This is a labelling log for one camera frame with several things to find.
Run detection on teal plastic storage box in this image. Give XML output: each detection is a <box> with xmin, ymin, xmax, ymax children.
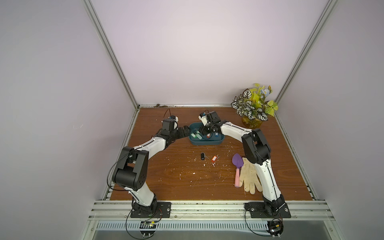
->
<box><xmin>189</xmin><ymin>122</ymin><xmax>225</xmax><ymax>146</ymax></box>

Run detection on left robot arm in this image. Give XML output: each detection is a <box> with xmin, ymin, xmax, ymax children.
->
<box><xmin>112</xmin><ymin>116</ymin><xmax>190</xmax><ymax>216</ymax></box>

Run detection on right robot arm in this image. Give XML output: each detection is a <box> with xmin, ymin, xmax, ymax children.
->
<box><xmin>199</xmin><ymin>111</ymin><xmax>287</xmax><ymax>216</ymax></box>

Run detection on potted plant in yellow vase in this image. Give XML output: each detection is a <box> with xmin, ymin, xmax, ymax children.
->
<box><xmin>231</xmin><ymin>83</ymin><xmax>279</xmax><ymax>129</ymax></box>

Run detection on left controller board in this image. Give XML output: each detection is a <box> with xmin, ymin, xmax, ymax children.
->
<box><xmin>139</xmin><ymin>221</ymin><xmax>157</xmax><ymax>239</ymax></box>

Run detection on controller board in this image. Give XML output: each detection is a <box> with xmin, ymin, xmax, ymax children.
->
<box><xmin>139</xmin><ymin>221</ymin><xmax>157</xmax><ymax>239</ymax></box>
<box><xmin>267</xmin><ymin>219</ymin><xmax>284</xmax><ymax>238</ymax></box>

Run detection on right controller board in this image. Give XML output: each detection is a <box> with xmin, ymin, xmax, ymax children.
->
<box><xmin>267</xmin><ymin>219</ymin><xmax>284</xmax><ymax>238</ymax></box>

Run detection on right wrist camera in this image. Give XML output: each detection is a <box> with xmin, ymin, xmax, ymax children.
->
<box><xmin>199</xmin><ymin>112</ymin><xmax>209</xmax><ymax>126</ymax></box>

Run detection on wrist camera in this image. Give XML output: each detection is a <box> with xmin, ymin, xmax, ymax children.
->
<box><xmin>199</xmin><ymin>112</ymin><xmax>209</xmax><ymax>126</ymax></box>
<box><xmin>170</xmin><ymin>115</ymin><xmax>179</xmax><ymax>122</ymax></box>

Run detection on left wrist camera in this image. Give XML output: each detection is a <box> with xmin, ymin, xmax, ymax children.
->
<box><xmin>170</xmin><ymin>115</ymin><xmax>179</xmax><ymax>122</ymax></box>

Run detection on purple trowel with pink handle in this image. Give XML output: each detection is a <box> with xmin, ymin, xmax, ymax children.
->
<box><xmin>232</xmin><ymin>154</ymin><xmax>244</xmax><ymax>188</ymax></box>

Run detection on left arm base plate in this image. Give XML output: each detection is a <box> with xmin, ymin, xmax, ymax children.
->
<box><xmin>131</xmin><ymin>202</ymin><xmax>172</xmax><ymax>219</ymax></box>

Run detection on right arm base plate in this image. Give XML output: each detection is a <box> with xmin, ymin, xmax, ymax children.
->
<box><xmin>244</xmin><ymin>202</ymin><xmax>292</xmax><ymax>219</ymax></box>

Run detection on aluminium front rail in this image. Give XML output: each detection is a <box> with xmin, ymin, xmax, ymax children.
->
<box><xmin>88</xmin><ymin>201</ymin><xmax>335</xmax><ymax>221</ymax></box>

